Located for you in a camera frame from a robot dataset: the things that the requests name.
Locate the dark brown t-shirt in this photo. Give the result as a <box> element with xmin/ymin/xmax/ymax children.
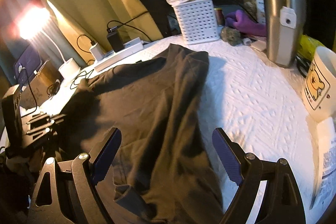
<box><xmin>43</xmin><ymin>44</ymin><xmax>223</xmax><ymax>223</ymax></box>

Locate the brown cardboard box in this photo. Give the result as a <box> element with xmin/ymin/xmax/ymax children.
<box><xmin>20</xmin><ymin>60</ymin><xmax>63</xmax><ymax>109</ymax></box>

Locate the white cream tube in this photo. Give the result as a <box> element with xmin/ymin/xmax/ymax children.
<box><xmin>312</xmin><ymin>117</ymin><xmax>335</xmax><ymax>208</ymax></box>

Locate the black tablet display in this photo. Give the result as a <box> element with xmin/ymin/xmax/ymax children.
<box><xmin>14</xmin><ymin>45</ymin><xmax>42</xmax><ymax>86</ymax></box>

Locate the white quilted bed cover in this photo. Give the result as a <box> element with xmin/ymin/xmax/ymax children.
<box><xmin>0</xmin><ymin>34</ymin><xmax>336</xmax><ymax>224</ymax></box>

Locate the white desk lamp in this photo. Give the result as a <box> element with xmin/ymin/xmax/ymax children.
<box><xmin>16</xmin><ymin>5</ymin><xmax>83</xmax><ymax>81</ymax></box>

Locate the white usb charger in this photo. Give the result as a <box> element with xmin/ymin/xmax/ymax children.
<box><xmin>89</xmin><ymin>42</ymin><xmax>105</xmax><ymax>61</ymax></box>

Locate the white cartoon mug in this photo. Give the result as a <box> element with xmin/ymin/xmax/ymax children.
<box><xmin>302</xmin><ymin>46</ymin><xmax>336</xmax><ymax>123</ymax></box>

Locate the black power adapter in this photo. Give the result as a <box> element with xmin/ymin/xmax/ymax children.
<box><xmin>106</xmin><ymin>29</ymin><xmax>125</xmax><ymax>52</ymax></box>

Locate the white power strip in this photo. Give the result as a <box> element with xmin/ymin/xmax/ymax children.
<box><xmin>93</xmin><ymin>38</ymin><xmax>143</xmax><ymax>72</ymax></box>

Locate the yellow bag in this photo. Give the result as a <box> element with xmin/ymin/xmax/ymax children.
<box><xmin>295</xmin><ymin>35</ymin><xmax>324</xmax><ymax>66</ymax></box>

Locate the grey stone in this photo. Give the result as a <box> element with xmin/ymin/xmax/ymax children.
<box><xmin>220</xmin><ymin>26</ymin><xmax>243</xmax><ymax>46</ymax></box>

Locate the purple cloth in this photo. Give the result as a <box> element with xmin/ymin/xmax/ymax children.
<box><xmin>225</xmin><ymin>10</ymin><xmax>266</xmax><ymax>37</ymax></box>

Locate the stainless steel travel tumbler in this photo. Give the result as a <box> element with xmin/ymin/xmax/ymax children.
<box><xmin>264</xmin><ymin>0</ymin><xmax>306</xmax><ymax>68</ymax></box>

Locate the glass jar white lid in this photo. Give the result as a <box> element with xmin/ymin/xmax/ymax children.
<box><xmin>243</xmin><ymin>0</ymin><xmax>266</xmax><ymax>24</ymax></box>

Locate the white perforated plastic basket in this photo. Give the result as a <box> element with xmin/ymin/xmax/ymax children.
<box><xmin>166</xmin><ymin>0</ymin><xmax>219</xmax><ymax>45</ymax></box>

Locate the small black bundled cable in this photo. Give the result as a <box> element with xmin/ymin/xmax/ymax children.
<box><xmin>46</xmin><ymin>78</ymin><xmax>62</xmax><ymax>97</ymax></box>

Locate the black braided cable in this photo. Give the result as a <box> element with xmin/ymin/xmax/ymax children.
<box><xmin>19</xmin><ymin>67</ymin><xmax>39</xmax><ymax>113</ymax></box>

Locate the black coiled cable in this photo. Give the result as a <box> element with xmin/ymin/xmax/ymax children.
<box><xmin>69</xmin><ymin>69</ymin><xmax>95</xmax><ymax>90</ymax></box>

